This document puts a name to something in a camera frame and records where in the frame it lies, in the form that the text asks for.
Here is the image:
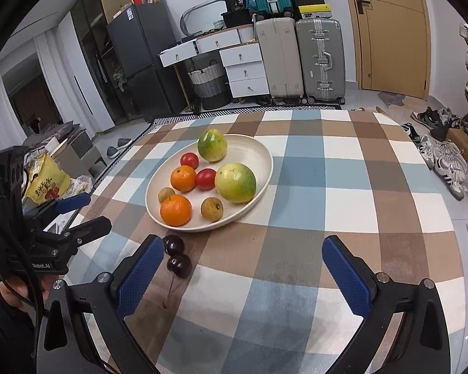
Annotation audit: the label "brown longan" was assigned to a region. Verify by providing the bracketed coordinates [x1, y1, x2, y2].
[158, 187, 176, 204]
[200, 197, 224, 222]

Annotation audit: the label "orange mandarin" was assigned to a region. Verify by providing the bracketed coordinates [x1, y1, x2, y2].
[159, 194, 193, 227]
[170, 165, 196, 193]

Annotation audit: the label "red cherry tomato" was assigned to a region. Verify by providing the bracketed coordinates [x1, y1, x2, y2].
[180, 152, 199, 170]
[195, 168, 216, 191]

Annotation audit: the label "yellow-green guava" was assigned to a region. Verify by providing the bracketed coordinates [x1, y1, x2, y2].
[197, 128, 227, 162]

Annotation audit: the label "yellow guava front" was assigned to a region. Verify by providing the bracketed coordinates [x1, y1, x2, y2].
[215, 163, 257, 204]

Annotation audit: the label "left hand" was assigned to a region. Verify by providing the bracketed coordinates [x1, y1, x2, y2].
[0, 275, 59, 312]

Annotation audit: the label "yellow snack bag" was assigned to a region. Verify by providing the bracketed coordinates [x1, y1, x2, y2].
[25, 154, 71, 204]

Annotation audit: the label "grey slippers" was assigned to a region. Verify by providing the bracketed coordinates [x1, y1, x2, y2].
[106, 138, 133, 160]

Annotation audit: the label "cream round plate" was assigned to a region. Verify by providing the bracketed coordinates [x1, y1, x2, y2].
[145, 134, 274, 233]

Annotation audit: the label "checkered tablecloth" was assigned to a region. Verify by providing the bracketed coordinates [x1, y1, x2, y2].
[68, 110, 465, 373]

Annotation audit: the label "black refrigerator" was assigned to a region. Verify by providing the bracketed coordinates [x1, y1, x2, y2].
[108, 2, 187, 122]

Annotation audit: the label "woven laundry basket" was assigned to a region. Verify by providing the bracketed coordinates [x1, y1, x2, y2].
[188, 59, 232, 111]

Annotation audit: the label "white drawer desk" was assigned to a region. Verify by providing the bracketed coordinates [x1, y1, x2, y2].
[159, 25, 270, 98]

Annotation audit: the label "beige suitcase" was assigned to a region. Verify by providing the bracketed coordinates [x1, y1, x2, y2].
[255, 17, 304, 98]

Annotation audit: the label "silver aluminium suitcase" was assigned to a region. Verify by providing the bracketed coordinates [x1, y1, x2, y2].
[296, 18, 346, 105]

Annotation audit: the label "yellow shoe box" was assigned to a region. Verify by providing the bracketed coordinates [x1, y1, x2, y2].
[298, 3, 332, 19]

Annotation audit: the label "wooden door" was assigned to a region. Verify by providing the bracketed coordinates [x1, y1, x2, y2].
[347, 0, 431, 99]

